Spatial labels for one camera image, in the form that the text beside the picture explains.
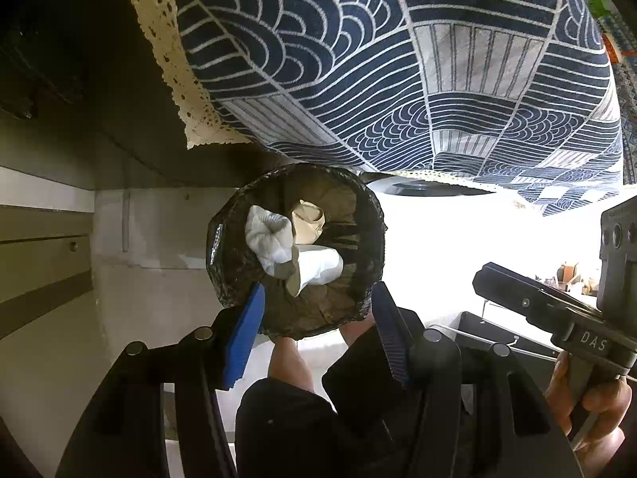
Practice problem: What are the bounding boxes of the black trash bin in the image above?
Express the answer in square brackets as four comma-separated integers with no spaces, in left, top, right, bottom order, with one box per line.
[206,164,385,340]

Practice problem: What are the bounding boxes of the white paper wad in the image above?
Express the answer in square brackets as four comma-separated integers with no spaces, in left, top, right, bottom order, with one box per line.
[245,205,294,280]

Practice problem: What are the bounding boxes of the person's right hand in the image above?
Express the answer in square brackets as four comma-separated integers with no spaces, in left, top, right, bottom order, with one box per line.
[544,351,633,477]

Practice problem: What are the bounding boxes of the blue patterned tablecloth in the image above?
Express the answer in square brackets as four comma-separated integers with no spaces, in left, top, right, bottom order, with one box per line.
[131,0,623,215]

